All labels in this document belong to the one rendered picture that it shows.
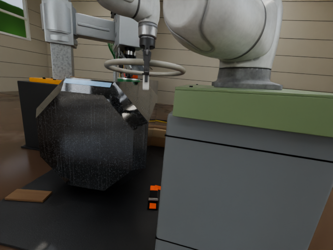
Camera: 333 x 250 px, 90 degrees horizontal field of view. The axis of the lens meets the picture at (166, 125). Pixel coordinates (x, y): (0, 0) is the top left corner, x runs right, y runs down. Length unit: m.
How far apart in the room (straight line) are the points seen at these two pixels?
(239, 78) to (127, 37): 1.26
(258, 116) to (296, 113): 0.07
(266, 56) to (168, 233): 0.59
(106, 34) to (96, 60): 5.48
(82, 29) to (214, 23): 2.02
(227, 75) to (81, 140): 1.00
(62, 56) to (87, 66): 5.74
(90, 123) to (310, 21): 6.90
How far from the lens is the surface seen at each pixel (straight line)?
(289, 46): 6.93
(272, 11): 0.56
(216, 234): 0.58
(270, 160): 0.47
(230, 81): 0.53
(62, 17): 2.23
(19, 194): 1.61
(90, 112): 1.16
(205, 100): 0.37
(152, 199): 1.32
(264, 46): 0.54
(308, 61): 7.12
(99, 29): 2.30
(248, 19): 0.42
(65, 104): 1.25
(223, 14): 0.36
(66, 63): 2.24
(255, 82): 0.54
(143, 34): 0.85
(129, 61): 0.87
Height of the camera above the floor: 0.88
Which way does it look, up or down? 15 degrees down
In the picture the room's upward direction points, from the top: 5 degrees clockwise
